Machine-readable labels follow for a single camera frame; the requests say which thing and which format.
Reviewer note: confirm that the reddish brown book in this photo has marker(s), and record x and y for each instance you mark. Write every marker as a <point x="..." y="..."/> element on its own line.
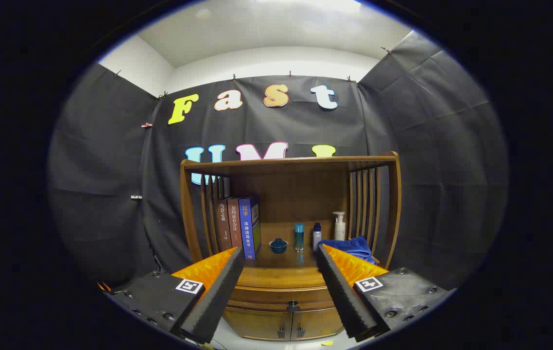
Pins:
<point x="235" y="221"/>

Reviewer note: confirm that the white pump bottle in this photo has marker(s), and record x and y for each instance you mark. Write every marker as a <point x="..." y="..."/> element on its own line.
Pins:
<point x="339" y="231"/>

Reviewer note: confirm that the teal glass bottle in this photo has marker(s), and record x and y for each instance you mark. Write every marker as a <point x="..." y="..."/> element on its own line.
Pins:
<point x="299" y="238"/>

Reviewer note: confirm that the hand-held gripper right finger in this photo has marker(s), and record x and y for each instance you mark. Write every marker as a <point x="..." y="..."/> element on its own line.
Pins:
<point x="342" y="296"/>

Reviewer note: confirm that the wooden drawer with black knob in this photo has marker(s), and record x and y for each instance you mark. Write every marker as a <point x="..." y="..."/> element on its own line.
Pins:
<point x="267" y="295"/>

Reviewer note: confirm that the dark brown book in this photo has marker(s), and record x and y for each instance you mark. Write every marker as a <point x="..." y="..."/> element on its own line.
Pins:
<point x="223" y="226"/>

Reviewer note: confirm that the folded blue towel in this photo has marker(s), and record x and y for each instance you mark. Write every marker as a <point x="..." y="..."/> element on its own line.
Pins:
<point x="349" y="247"/>

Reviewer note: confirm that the wooden cabinet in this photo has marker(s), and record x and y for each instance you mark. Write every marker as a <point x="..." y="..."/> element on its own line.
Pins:
<point x="296" y="189"/>

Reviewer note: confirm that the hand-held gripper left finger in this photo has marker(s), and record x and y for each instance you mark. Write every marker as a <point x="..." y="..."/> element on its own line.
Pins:
<point x="216" y="296"/>

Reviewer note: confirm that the wooden cabinet door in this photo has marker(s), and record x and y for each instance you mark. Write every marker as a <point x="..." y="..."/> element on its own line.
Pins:
<point x="318" y="322"/>
<point x="257" y="323"/>

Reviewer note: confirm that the white bottle with blue cap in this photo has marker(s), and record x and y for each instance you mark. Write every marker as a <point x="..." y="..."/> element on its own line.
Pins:
<point x="317" y="238"/>

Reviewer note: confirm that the thick blue book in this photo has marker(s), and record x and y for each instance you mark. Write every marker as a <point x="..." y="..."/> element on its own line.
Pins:
<point x="248" y="226"/>

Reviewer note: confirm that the blue lidded tea cup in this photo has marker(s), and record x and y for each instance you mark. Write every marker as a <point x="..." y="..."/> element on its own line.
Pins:
<point x="278" y="246"/>

